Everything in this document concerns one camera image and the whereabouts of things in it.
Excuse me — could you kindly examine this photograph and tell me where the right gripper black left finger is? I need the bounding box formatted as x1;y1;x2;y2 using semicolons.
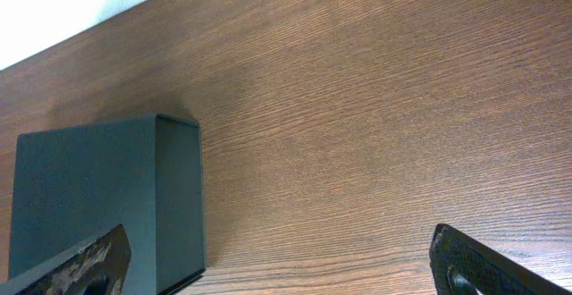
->
1;224;131;295

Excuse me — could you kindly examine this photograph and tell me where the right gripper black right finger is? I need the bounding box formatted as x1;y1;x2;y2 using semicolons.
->
429;223;570;295

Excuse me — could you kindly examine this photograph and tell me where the black open cardboard box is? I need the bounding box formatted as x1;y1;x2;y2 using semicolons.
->
8;114;206;294

